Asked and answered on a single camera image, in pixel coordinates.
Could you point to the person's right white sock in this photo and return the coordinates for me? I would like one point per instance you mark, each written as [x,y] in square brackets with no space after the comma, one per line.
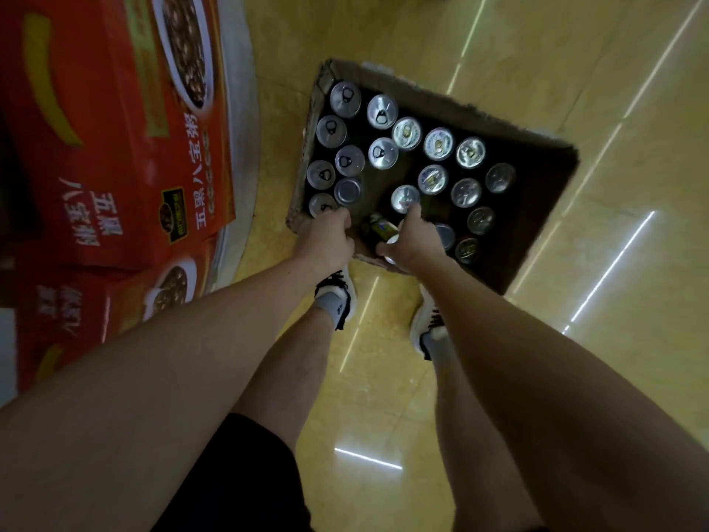
[437,343]

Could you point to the person's leg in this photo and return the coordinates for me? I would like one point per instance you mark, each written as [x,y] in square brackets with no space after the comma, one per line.
[291,371]
[476,465]

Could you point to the person's white sock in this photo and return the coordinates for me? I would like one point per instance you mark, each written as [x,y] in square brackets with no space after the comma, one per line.
[437,343]
[330,307]

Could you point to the round wooden shelf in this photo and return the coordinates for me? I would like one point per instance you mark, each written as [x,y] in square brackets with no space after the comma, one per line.
[244,132]

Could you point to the person's left leg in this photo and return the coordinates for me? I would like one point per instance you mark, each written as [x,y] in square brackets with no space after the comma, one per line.
[291,371]

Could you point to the brown cardboard box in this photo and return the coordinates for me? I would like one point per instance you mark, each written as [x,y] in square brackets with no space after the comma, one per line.
[543,227]

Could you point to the person's white shoe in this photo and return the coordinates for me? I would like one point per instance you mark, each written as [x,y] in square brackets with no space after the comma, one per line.
[339,285]
[429,315]

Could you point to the person's right forearm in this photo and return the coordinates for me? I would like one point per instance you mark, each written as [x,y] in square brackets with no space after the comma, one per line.
[581,426]

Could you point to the group of cans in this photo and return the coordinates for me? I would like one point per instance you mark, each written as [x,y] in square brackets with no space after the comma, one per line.
[382,228]

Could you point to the person's left white shoe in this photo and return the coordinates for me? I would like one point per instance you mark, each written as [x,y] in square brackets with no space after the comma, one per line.
[339,285]

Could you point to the person's left white sock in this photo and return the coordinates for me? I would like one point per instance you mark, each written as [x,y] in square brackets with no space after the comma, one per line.
[330,307]

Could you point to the person's left forearm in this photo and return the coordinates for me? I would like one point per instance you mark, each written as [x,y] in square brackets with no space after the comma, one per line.
[138,404]

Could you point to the red porridge print carton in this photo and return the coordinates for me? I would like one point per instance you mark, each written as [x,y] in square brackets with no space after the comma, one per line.
[72,304]
[111,160]

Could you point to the person's right leg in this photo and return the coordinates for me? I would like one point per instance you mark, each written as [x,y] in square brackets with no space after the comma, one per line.
[476,465]

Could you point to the person's right hand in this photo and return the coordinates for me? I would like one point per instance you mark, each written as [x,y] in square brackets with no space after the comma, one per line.
[415,240]

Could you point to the person's right white shoe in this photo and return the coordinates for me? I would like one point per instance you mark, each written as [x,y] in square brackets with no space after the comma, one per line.
[429,315]

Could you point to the person's left hand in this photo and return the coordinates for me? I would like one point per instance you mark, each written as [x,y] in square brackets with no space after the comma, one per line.
[324,238]

